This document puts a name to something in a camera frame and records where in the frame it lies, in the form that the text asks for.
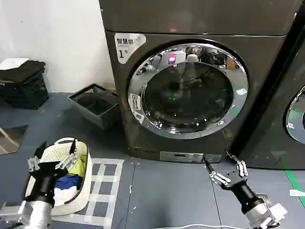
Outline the black plastic crate basket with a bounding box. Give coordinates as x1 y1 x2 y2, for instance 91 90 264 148
0 69 50 111

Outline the black cloth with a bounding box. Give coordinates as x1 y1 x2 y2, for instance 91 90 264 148
0 60 46 84

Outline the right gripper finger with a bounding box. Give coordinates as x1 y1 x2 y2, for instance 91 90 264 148
224 149 249 177
202 156 230 186

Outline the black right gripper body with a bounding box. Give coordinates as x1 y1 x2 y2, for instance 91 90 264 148
222 169 260 210

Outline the white garment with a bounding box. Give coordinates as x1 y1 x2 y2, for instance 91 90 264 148
52 185 79 208

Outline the grey open plastic bin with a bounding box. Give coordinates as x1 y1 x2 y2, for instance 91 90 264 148
68 83 120 131

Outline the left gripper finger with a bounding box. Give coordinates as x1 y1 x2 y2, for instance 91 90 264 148
54 138 79 172
27 141 48 173

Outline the white thin cable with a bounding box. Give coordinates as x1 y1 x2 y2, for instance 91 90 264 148
180 223 251 229

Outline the round glass door chrome ring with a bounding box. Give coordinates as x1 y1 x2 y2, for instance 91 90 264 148
127 38 250 140

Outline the small white paper scrap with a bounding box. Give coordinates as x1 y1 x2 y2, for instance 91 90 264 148
289 189 305 198

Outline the round glass dryer door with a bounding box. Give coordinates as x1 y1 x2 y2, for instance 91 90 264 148
282 84 305 145

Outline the grey dryer with label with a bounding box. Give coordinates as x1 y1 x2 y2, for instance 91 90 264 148
99 0 301 164

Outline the yellow-green garment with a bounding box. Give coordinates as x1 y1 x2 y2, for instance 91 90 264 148
62 154 88 177

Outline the blue garment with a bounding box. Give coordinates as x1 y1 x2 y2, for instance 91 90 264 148
55 175 82 189

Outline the white paper sheet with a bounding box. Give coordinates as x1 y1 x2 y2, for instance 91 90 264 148
0 59 29 71

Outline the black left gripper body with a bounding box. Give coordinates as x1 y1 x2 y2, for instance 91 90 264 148
24 162 69 205

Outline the grey dryer without label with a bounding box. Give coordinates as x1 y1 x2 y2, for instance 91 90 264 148
230 0 305 171

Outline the white perforated laundry basket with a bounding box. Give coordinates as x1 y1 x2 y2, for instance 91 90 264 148
25 136 92 217

